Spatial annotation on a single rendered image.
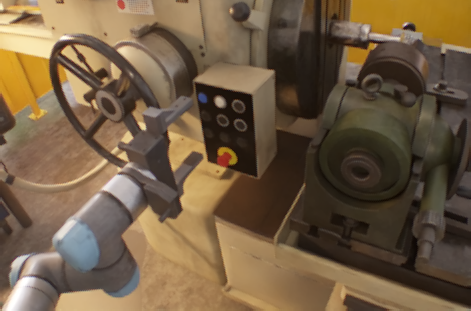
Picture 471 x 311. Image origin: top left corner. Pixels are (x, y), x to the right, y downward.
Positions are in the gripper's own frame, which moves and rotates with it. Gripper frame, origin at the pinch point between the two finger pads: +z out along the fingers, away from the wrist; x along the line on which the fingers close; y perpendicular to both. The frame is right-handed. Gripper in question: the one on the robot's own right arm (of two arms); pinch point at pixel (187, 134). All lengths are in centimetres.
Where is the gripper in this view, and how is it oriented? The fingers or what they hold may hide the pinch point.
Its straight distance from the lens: 68.6
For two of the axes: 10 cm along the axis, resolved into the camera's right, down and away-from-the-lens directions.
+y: -8.7, -2.5, 4.3
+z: 4.9, -5.7, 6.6
